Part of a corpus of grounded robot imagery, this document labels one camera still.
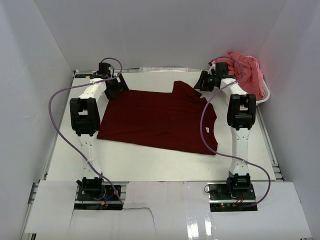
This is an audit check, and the white plastic basket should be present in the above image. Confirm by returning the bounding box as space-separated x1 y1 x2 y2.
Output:
256 81 271 106

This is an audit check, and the pink t-shirt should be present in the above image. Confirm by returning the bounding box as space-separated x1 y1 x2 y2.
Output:
210 51 264 100

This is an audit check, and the dark red t-shirt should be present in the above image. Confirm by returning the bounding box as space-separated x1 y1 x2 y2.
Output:
97 81 218 155

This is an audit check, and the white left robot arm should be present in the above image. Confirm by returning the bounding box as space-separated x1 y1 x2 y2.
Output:
69 62 129 200

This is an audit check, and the small black label sticker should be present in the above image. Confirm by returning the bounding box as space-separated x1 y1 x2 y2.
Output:
74 74 91 79

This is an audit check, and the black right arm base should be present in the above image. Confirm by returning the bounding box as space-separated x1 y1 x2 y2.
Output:
204 176 258 213

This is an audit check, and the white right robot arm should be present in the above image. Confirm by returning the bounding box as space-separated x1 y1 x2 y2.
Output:
194 62 256 200

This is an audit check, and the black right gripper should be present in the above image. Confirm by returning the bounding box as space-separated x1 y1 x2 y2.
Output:
193 71 217 93

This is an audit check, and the white front cover sheet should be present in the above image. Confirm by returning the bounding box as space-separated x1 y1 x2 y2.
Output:
25 180 311 240

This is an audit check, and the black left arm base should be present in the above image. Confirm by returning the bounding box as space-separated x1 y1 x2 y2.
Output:
74 177 127 211

